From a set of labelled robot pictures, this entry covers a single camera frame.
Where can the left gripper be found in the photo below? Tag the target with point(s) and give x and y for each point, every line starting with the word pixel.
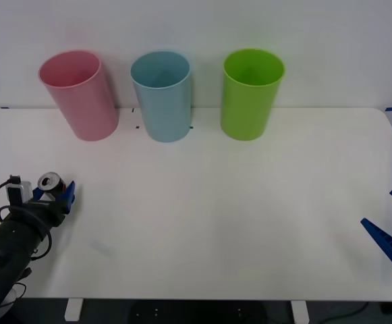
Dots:
pixel 49 216

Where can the black drink can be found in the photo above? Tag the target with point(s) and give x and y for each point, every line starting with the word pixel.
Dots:
pixel 51 184

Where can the pink plastic waste bin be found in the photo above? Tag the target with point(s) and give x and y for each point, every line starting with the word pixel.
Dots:
pixel 87 108

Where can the white table leg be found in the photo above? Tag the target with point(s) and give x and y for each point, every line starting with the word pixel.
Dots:
pixel 299 311
pixel 73 310

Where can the pale blue plastic waste bin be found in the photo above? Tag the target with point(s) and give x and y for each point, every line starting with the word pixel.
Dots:
pixel 167 111

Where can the green plastic waste bin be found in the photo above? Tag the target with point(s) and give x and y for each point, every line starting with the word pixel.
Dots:
pixel 246 111

